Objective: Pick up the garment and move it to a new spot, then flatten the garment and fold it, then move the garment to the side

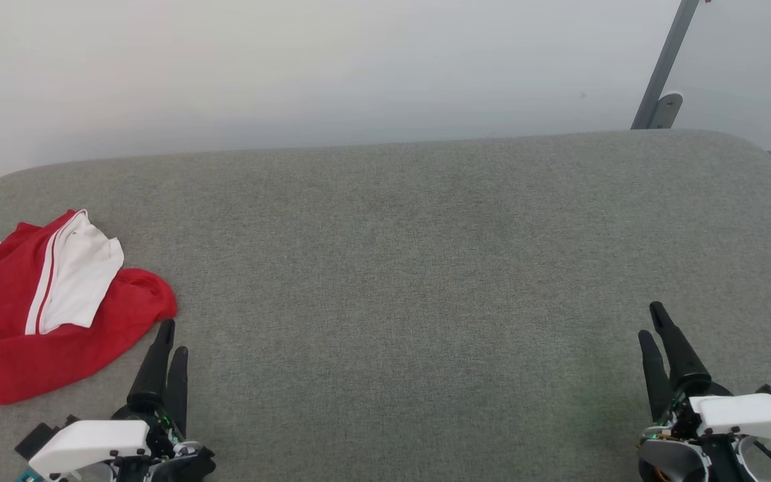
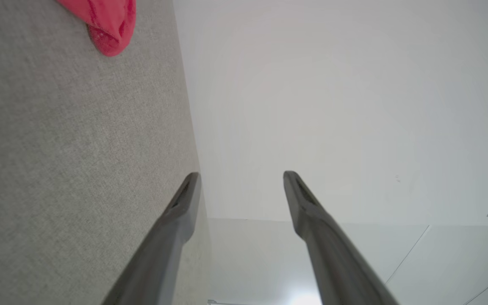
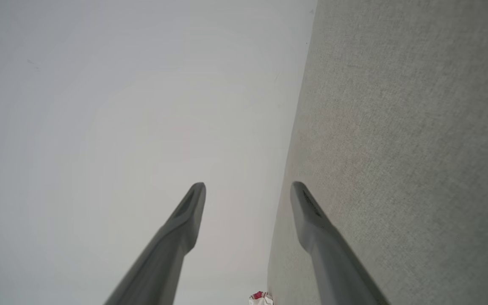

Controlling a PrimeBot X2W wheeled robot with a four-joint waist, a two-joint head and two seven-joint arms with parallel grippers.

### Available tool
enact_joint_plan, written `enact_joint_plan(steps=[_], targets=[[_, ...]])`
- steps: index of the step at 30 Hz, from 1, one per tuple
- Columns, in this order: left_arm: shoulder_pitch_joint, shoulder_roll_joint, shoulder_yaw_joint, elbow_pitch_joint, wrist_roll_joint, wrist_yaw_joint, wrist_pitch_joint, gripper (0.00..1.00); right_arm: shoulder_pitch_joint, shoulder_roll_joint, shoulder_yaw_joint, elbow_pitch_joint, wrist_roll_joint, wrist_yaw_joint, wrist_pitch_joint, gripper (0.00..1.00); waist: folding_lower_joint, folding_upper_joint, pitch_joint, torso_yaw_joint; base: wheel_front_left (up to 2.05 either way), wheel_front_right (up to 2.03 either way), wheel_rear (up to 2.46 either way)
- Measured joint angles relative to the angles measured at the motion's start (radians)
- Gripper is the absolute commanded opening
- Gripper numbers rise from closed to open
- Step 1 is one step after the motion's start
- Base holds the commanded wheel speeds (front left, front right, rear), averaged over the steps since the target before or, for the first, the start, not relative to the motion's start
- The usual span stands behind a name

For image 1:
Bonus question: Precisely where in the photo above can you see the white camera bracket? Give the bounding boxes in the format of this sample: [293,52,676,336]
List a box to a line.
[27,419,153,480]
[688,393,771,443]

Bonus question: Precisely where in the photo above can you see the red white sports garment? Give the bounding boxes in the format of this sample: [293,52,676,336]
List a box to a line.
[0,209,178,406]

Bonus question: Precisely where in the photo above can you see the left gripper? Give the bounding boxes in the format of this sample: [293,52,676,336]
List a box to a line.
[112,319,217,482]

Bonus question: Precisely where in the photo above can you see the grey metal post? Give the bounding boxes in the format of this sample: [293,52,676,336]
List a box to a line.
[630,0,701,131]

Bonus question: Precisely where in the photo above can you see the white left camera bracket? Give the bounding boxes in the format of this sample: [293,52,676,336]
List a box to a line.
[27,419,153,480]

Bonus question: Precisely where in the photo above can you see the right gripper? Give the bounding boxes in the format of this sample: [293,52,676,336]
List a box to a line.
[637,301,762,482]

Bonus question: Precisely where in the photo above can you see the white right camera bracket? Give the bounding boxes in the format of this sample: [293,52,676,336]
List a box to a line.
[688,393,771,443]

